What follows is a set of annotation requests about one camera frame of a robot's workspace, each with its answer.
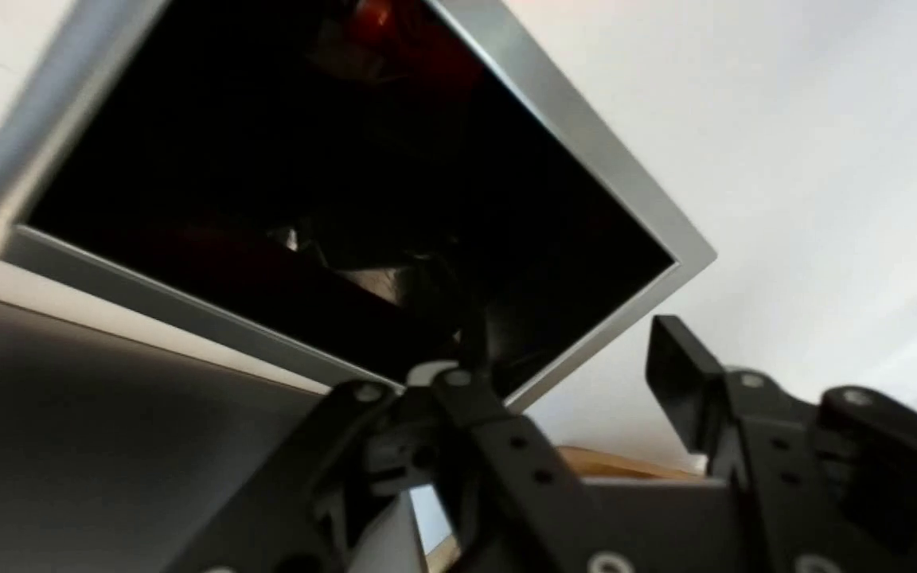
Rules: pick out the dark square basin silver rim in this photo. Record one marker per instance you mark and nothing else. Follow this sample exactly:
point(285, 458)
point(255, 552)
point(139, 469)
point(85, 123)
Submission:
point(269, 162)

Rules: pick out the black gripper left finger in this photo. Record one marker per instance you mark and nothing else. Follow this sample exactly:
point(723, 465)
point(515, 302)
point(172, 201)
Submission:
point(477, 479)

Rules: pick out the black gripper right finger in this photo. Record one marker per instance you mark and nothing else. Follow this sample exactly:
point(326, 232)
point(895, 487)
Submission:
point(796, 465)

